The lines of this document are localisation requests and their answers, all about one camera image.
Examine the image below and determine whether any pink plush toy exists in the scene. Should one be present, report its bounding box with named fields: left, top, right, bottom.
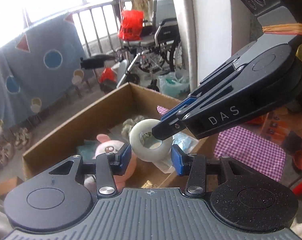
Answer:
left=94, top=134, right=137, bottom=192

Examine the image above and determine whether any blue face masks pack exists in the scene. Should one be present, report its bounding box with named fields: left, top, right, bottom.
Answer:
left=154, top=132, right=199, bottom=176

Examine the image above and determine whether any pink white checkered cloth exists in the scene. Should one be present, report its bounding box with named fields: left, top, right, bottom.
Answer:
left=156, top=105, right=287, bottom=183

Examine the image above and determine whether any teal towel cloth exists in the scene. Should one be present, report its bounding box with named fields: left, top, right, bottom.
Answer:
left=77, top=140, right=99, bottom=160

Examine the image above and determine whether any red plastic bag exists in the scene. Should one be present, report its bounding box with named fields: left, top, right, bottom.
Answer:
left=117, top=10, right=144, bottom=41

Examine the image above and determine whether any brown cardboard box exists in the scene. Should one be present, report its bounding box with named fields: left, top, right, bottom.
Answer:
left=22, top=83, right=218, bottom=187

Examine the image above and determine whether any green white sneaker pair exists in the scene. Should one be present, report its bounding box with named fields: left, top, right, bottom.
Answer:
left=14, top=127, right=32, bottom=150

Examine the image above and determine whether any blue patterned hanging sheet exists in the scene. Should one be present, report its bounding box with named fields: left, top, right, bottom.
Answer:
left=0, top=13, right=85, bottom=132

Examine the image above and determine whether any red bag on floor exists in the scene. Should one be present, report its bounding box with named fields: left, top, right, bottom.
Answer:
left=98, top=67, right=116, bottom=83

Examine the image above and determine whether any white tape roll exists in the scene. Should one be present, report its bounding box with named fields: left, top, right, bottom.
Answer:
left=129, top=119, right=173, bottom=163

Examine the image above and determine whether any green translucent plastic bag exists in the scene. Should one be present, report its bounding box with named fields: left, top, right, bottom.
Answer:
left=158, top=69, right=190, bottom=98

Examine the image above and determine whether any green floral cloth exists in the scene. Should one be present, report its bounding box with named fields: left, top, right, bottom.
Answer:
left=121, top=115, right=145, bottom=139

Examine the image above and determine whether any grey wheelchair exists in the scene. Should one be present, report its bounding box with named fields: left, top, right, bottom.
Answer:
left=79, top=0, right=187, bottom=92

